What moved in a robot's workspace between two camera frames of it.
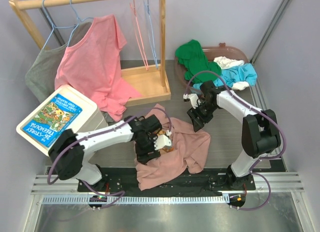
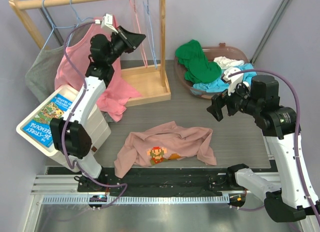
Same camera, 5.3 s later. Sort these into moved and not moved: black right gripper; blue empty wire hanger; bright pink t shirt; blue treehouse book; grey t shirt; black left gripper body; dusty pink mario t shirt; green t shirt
Moved: black left gripper body; dusty pink mario t shirt; black right gripper
Not moved: green t shirt; bright pink t shirt; blue empty wire hanger; grey t shirt; blue treehouse book
